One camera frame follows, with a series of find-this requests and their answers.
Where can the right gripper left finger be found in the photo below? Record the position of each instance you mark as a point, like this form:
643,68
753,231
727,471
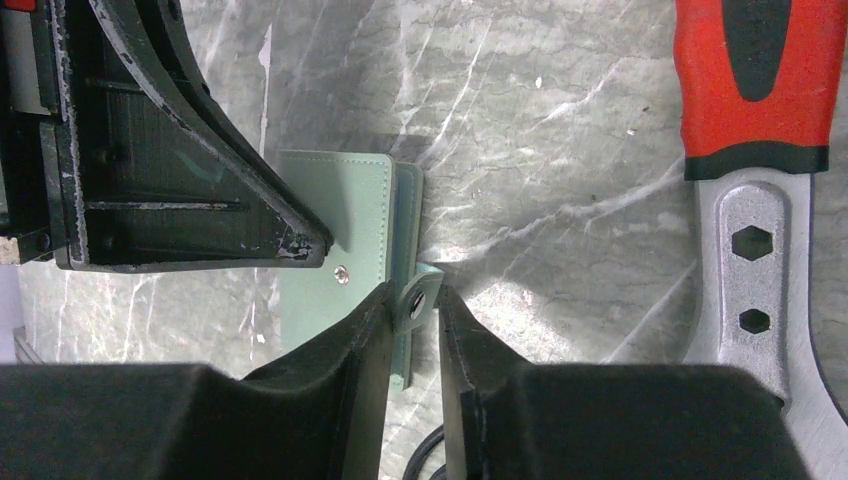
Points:
315,413

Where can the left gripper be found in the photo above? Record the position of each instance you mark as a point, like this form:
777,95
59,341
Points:
115,158

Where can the red handled tool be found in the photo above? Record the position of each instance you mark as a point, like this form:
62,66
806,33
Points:
759,83

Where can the green card holder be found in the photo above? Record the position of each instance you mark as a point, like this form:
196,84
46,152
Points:
372,204

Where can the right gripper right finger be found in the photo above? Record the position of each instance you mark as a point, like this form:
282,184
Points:
506,417

